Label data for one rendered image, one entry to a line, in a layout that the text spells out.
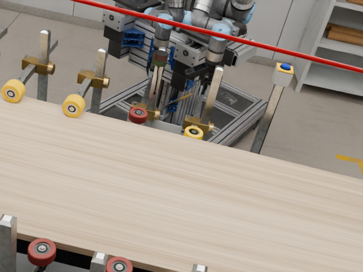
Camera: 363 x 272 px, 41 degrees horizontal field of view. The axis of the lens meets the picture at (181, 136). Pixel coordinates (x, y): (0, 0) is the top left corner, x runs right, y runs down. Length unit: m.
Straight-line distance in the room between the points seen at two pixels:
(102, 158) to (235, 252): 0.60
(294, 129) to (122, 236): 2.77
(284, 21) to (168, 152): 3.16
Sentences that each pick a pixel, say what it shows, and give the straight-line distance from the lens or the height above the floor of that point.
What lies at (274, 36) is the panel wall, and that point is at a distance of 4.95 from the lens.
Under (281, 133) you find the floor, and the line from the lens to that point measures 4.04.
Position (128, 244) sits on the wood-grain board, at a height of 0.90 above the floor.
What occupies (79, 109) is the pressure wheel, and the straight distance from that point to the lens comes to 2.00.
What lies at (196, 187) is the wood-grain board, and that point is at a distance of 1.81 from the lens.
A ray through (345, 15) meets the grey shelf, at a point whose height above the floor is 0.67.
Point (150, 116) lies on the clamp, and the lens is 2.22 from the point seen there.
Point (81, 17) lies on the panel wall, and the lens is 4.99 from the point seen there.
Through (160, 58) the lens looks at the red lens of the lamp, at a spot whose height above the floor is 1.16.
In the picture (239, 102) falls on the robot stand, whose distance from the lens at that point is 3.82.
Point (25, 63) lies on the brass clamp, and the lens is 2.27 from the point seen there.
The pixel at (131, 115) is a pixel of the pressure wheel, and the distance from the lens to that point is 2.10.
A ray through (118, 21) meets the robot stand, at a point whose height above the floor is 0.96.
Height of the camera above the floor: 2.05
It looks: 34 degrees down
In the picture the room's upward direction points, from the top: 14 degrees clockwise
